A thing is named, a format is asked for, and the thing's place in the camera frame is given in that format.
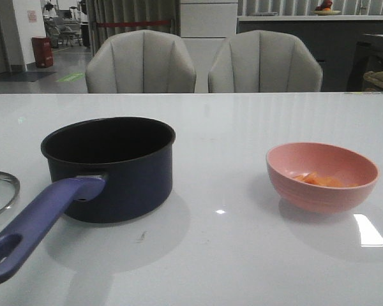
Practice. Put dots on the grey curtain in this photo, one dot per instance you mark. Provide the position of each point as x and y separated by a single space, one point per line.
130 11

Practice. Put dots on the fruit plate on counter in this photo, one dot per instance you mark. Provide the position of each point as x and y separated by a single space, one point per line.
325 8

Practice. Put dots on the red barrier belt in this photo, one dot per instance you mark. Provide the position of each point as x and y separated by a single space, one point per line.
134 24

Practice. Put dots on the orange ham slices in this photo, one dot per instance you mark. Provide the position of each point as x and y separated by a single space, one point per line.
314 179

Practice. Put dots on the left beige armchair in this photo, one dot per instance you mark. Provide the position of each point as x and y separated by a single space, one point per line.
143 61

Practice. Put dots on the white cabinet drawers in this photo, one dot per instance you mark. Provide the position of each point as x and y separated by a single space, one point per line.
203 27

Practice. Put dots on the grey counter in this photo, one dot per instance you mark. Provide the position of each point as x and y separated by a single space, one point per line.
345 46

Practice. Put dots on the red trash bin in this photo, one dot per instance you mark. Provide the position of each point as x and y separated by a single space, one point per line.
42 52

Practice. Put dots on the dark blue saucepan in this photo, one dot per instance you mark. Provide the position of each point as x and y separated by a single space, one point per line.
102 171

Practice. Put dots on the glass pot lid blue knob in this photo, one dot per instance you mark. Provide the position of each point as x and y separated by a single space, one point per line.
9 190

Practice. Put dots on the right beige armchair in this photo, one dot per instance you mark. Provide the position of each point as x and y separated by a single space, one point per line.
264 61

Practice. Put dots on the beige armchair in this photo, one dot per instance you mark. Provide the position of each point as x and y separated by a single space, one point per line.
264 61
143 61

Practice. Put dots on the pink bowl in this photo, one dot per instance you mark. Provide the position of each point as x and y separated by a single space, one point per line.
358 174

